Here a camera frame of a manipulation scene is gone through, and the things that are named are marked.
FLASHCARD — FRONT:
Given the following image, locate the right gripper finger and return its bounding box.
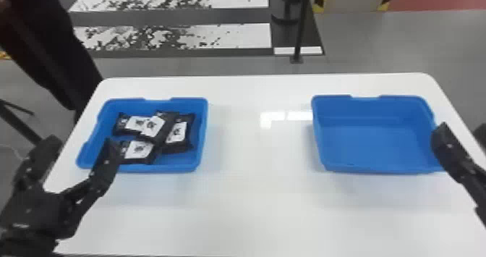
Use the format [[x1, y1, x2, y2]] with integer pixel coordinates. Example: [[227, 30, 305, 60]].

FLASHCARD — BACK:
[[430, 122, 486, 214], [472, 122, 486, 150]]

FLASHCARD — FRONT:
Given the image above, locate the blue tray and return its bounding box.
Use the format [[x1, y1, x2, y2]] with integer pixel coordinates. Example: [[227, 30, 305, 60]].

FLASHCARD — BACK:
[[75, 96, 209, 174], [310, 94, 446, 175]]

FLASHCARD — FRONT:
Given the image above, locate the black part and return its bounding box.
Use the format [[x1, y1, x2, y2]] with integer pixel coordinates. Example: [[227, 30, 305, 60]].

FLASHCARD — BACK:
[[161, 113, 197, 154], [112, 112, 153, 137], [140, 111, 179, 143], [118, 138, 163, 166]]

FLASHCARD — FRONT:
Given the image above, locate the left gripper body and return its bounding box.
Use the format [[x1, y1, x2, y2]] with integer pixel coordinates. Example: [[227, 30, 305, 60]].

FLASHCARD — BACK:
[[0, 185, 82, 241]]

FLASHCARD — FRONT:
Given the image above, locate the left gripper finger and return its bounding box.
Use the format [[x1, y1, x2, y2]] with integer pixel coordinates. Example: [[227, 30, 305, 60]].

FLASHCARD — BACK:
[[59, 137, 125, 219], [12, 134, 64, 193]]

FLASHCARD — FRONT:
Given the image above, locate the black post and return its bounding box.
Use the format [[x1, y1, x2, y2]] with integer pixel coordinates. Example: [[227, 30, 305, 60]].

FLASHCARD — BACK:
[[270, 0, 317, 64]]

